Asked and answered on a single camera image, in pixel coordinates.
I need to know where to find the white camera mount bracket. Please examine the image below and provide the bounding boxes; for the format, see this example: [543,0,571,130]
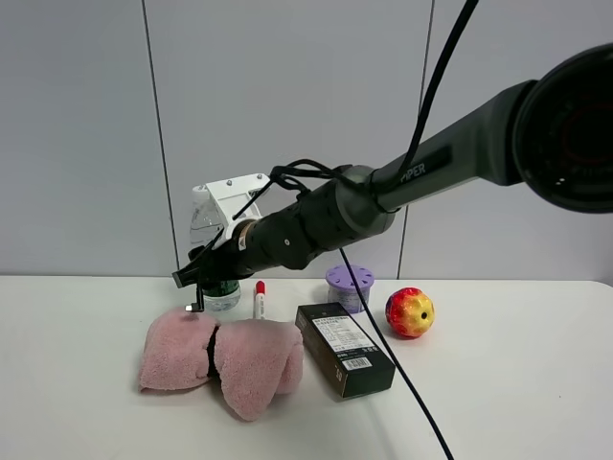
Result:
[206,173,270,245]

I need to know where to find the pink fluffy towel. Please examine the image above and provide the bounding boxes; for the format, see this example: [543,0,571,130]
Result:
[138,309,304,422]

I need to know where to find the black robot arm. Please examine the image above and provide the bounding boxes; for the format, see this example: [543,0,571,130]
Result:
[173,44,612,288]

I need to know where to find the black cable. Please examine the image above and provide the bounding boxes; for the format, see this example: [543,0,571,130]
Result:
[184,0,480,460]

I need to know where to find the red yellow toy ball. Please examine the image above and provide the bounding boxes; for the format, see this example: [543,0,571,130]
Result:
[385,287,436,339]

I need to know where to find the black rectangular carton box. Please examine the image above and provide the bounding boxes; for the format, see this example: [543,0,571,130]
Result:
[295,303,396,399]

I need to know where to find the clear water bottle green label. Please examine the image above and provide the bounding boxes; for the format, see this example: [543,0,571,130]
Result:
[188,185,240,312]

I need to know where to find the black hair tie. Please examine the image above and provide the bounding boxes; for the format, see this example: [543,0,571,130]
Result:
[206,325,221,380]

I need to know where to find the purple lidded air freshener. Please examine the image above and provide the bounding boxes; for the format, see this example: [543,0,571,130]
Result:
[325,264,375,314]

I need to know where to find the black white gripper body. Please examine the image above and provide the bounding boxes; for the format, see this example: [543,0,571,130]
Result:
[187,240,254,288]

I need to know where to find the red capped white marker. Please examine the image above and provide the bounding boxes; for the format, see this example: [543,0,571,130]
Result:
[253,281,266,319]

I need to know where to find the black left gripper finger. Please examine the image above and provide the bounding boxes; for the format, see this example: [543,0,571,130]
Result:
[172,261,201,288]

